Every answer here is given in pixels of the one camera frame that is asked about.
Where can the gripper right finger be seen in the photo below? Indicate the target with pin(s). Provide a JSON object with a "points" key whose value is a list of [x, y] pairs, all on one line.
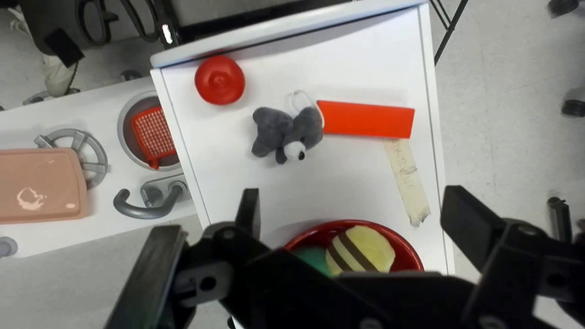
{"points": [[516, 269]]}

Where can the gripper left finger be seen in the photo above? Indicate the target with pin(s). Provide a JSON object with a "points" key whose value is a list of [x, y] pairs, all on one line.
{"points": [[155, 278]]}

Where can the red bowl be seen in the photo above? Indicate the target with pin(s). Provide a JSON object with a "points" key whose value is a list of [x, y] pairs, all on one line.
{"points": [[406, 256]]}

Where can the green toy object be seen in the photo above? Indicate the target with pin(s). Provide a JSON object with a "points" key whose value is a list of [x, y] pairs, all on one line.
{"points": [[313, 258]]}

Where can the grey toy tap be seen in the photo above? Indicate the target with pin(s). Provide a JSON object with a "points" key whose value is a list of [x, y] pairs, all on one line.
{"points": [[151, 203]]}

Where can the strip of masking tape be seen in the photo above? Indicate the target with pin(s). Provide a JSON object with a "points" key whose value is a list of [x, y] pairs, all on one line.
{"points": [[406, 183]]}

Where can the red mesh toy basket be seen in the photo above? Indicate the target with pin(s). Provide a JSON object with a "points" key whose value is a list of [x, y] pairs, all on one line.
{"points": [[153, 135]]}

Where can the grey toy burner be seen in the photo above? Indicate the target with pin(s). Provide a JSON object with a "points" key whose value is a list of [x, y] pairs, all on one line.
{"points": [[89, 151]]}

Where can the pink cutting board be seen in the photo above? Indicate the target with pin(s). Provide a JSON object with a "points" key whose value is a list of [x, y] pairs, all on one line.
{"points": [[41, 185]]}

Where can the grey toy sink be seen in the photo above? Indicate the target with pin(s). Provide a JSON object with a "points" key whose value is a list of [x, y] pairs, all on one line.
{"points": [[125, 132]]}

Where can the yellow ball with brown stripes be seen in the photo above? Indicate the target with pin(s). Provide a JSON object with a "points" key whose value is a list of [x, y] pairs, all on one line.
{"points": [[365, 249]]}

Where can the grey toy stove knob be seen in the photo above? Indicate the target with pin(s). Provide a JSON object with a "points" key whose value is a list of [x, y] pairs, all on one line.
{"points": [[6, 246]]}

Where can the black caster wheel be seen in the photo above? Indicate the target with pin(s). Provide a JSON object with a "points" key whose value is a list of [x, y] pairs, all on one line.
{"points": [[574, 108], [563, 6]]}

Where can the white toy kitchen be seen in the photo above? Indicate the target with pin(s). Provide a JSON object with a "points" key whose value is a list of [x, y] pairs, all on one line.
{"points": [[347, 183]]}

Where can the grey plush animal toy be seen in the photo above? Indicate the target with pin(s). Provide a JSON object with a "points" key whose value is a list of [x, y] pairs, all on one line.
{"points": [[283, 132]]}

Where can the red round toy tomato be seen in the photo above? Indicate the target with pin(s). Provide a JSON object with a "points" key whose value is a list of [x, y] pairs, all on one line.
{"points": [[219, 80]]}

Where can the orange-red rectangular block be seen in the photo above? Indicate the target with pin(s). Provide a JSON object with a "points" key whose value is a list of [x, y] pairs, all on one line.
{"points": [[365, 119]]}

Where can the black stand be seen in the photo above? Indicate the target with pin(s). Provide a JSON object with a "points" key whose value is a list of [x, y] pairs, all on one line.
{"points": [[450, 27]]}

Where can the black cylinder post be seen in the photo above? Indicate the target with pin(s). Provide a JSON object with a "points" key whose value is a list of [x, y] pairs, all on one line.
{"points": [[558, 219]]}

